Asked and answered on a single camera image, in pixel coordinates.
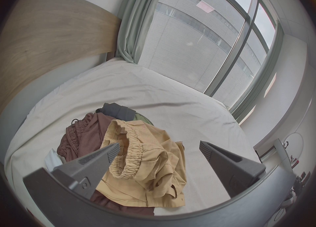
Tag window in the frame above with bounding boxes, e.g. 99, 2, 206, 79
137, 0, 279, 123

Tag brown shorts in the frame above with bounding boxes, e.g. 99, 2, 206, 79
57, 112, 155, 218

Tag bed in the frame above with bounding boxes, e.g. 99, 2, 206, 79
0, 0, 258, 218

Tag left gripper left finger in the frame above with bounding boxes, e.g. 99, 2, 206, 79
51, 143, 120, 200

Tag tan shorts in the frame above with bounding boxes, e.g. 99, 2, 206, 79
95, 119, 187, 208

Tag grey-green curtain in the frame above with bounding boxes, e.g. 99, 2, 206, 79
116, 0, 174, 65
232, 21, 285, 126

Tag black garment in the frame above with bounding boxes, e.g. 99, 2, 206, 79
102, 102, 137, 122

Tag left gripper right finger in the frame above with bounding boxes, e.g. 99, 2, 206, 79
199, 140, 266, 200

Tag white garment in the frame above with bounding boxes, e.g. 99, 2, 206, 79
44, 148, 63, 171

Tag green garment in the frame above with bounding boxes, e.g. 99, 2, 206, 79
96, 107, 155, 126

